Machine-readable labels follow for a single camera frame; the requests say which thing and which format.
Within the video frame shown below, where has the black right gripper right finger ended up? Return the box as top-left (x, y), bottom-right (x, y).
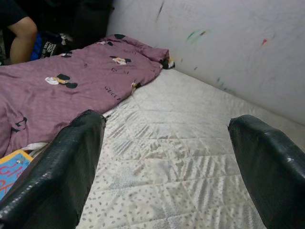
top-left (227, 114), bottom-right (305, 229)

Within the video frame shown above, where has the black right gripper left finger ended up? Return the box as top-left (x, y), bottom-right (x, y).
top-left (0, 109), bottom-right (105, 229)

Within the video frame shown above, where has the blue yellow children's book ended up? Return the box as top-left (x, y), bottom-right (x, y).
top-left (0, 149), bottom-right (34, 201)

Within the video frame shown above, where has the purple cartoon mouse quilt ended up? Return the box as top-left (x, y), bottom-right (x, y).
top-left (0, 34), bottom-right (176, 158)

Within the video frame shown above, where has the grey quilted mattress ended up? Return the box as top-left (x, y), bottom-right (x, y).
top-left (77, 69), bottom-right (305, 229)

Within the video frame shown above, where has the black bag white lettering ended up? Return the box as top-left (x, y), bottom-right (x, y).
top-left (30, 31), bottom-right (74, 60)

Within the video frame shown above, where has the person in black clothes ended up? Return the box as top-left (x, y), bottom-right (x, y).
top-left (0, 0), bottom-right (38, 65)

